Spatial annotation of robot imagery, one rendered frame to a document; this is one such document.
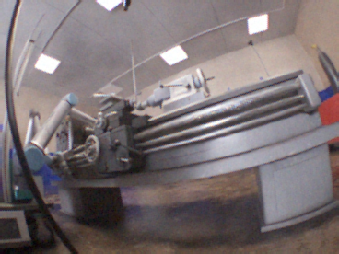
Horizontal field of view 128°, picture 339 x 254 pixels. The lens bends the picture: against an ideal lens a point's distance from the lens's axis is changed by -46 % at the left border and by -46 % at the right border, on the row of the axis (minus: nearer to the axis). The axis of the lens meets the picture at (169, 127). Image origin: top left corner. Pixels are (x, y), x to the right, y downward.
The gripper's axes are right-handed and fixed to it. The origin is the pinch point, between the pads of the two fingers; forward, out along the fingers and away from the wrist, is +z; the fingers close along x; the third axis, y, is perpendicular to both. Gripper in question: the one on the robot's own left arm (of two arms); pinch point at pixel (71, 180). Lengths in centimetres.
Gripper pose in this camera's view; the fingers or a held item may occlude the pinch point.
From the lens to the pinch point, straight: 176.2
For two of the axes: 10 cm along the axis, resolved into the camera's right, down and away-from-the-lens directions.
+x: -7.1, 4.1, 5.7
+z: 5.0, 8.6, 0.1
